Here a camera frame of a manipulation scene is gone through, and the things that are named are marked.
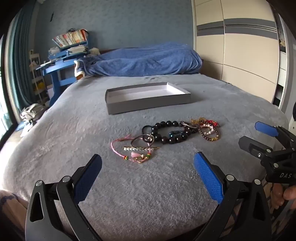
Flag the person's right hand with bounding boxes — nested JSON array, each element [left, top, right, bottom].
[[271, 184, 296, 209]]

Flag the black bead bracelet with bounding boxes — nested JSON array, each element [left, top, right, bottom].
[[151, 120, 199, 144]]

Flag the white shelf rack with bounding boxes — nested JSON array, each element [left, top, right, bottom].
[[29, 50, 50, 103]]

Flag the cream wardrobe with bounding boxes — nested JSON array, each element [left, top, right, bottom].
[[191, 0, 292, 109]]

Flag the silver key ring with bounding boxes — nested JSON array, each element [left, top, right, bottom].
[[180, 120, 199, 129]]

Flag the grey cardboard box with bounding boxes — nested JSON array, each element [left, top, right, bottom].
[[105, 82, 191, 115]]

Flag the silver bangle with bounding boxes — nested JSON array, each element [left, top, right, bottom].
[[131, 136, 155, 149]]

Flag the pearl hair clip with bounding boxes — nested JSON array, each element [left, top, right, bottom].
[[123, 145, 162, 151]]

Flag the black hair tie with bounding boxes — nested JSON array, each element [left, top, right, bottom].
[[142, 125, 160, 142]]

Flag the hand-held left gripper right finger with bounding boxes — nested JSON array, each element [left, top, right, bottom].
[[193, 152, 272, 241]]

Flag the blue desk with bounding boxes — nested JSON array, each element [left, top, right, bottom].
[[36, 40, 89, 107]]

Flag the grey bag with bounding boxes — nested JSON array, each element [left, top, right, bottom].
[[20, 103, 45, 122]]

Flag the gold heart charm bracelet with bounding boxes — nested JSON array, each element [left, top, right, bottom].
[[126, 151, 155, 164]]

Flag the teal curtain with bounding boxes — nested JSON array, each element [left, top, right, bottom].
[[3, 0, 38, 126]]

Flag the white pearl bracelet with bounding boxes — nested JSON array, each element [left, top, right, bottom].
[[200, 123, 215, 135]]

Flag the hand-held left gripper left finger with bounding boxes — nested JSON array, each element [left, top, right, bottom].
[[25, 153, 103, 241]]

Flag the brown bead bracelet red charm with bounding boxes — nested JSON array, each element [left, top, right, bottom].
[[197, 119, 221, 141]]

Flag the person's patterned pants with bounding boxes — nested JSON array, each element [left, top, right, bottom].
[[0, 189, 29, 234]]

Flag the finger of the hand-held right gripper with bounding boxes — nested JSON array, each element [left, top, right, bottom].
[[238, 136, 274, 161], [254, 122, 296, 150]]

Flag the blue quilt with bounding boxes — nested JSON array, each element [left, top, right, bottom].
[[74, 42, 202, 78]]

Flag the pink cord bracelet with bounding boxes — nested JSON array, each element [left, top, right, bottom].
[[110, 136, 133, 161]]

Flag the blue bead bracelet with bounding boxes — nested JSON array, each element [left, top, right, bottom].
[[169, 130, 186, 139]]

